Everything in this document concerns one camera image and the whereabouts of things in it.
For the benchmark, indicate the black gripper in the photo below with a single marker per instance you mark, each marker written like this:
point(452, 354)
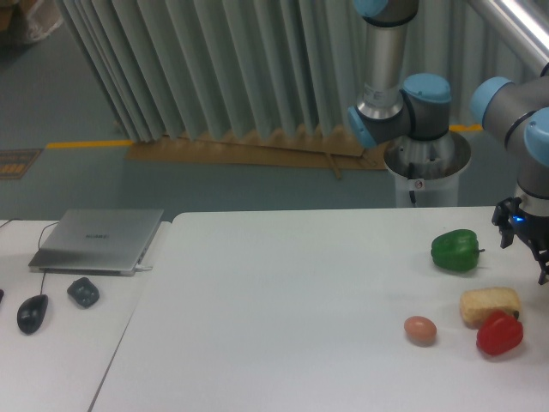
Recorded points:
point(529, 216)

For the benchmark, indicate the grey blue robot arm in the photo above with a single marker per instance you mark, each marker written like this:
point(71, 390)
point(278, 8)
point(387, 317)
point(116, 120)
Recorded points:
point(410, 118)

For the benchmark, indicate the green bell pepper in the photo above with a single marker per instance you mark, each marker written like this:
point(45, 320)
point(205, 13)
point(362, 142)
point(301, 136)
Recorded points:
point(457, 250)

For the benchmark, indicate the red bell pepper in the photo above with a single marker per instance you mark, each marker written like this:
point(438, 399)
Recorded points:
point(499, 334)

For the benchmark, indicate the beige bread block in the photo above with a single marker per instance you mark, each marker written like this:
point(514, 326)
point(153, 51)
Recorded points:
point(477, 305)

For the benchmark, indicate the brown egg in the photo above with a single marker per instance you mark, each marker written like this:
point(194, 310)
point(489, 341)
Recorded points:
point(420, 330)

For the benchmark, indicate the brown cardboard sheet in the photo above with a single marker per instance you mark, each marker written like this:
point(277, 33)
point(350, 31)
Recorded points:
point(336, 152)

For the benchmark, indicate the grey folding curtain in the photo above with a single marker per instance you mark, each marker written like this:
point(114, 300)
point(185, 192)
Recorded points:
point(170, 67)

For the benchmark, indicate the silver laptop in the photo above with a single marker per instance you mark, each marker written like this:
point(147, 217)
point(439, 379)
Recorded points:
point(99, 241)

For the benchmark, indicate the small black device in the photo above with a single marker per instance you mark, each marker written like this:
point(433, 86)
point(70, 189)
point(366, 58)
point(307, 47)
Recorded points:
point(83, 292)

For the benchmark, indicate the black computer mouse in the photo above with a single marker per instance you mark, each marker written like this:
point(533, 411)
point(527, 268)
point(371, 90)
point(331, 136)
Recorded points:
point(31, 314)

